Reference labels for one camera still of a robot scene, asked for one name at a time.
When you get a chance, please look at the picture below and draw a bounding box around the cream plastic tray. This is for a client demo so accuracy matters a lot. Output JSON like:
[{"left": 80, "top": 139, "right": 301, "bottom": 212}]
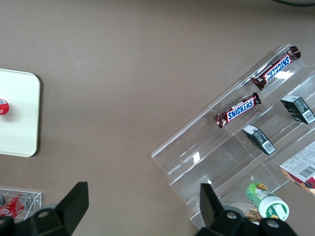
[{"left": 0, "top": 68, "right": 41, "bottom": 158}]

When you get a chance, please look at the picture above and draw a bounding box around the brown table cover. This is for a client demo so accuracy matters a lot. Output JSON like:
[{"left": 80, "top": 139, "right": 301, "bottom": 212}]
[{"left": 0, "top": 0, "right": 315, "bottom": 236}]

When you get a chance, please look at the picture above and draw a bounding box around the small black carton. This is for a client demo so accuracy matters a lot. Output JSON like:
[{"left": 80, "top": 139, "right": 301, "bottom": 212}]
[
  {"left": 280, "top": 95, "right": 315, "bottom": 125},
  {"left": 242, "top": 124, "right": 277, "bottom": 156}
]

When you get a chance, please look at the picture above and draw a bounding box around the green white plastic bottle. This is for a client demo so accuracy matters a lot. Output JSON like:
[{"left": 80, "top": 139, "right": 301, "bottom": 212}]
[{"left": 246, "top": 181, "right": 290, "bottom": 221}]

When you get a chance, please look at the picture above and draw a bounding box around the black cable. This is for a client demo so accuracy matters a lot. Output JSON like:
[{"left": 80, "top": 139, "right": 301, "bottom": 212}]
[{"left": 270, "top": 0, "right": 315, "bottom": 8}]

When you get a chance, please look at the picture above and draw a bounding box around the clear acrylic tiered stand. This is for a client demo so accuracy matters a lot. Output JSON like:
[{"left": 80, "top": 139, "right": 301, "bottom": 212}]
[{"left": 151, "top": 44, "right": 315, "bottom": 231}]

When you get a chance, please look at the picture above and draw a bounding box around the light wicker basket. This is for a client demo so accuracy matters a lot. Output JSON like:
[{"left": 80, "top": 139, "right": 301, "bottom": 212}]
[{"left": 242, "top": 206, "right": 262, "bottom": 226}]

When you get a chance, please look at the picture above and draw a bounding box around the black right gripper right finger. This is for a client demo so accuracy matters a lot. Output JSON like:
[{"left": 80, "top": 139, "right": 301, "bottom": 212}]
[{"left": 194, "top": 182, "right": 259, "bottom": 236}]

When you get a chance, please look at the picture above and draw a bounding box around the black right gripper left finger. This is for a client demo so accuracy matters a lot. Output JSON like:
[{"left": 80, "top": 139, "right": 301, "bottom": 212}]
[{"left": 14, "top": 181, "right": 89, "bottom": 236}]

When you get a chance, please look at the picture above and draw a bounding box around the clear acrylic bottle rack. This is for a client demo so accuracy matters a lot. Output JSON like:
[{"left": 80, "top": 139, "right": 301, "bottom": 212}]
[{"left": 0, "top": 188, "right": 43, "bottom": 222}]

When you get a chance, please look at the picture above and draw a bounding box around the red cola bottle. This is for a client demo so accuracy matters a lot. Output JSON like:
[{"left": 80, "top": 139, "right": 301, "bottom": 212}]
[{"left": 0, "top": 194, "right": 32, "bottom": 220}]

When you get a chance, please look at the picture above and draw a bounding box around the red white barcode box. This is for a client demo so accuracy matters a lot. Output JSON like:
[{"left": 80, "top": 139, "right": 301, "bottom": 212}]
[{"left": 279, "top": 141, "right": 315, "bottom": 196}]

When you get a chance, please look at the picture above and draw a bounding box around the red white yogurt cup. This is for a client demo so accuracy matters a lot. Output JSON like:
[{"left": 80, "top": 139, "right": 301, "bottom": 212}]
[{"left": 0, "top": 98, "right": 10, "bottom": 116}]

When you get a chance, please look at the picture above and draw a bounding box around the Snickers chocolate bar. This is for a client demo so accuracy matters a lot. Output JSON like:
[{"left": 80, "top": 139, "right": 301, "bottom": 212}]
[
  {"left": 250, "top": 46, "right": 302, "bottom": 91},
  {"left": 213, "top": 92, "right": 262, "bottom": 129}
]

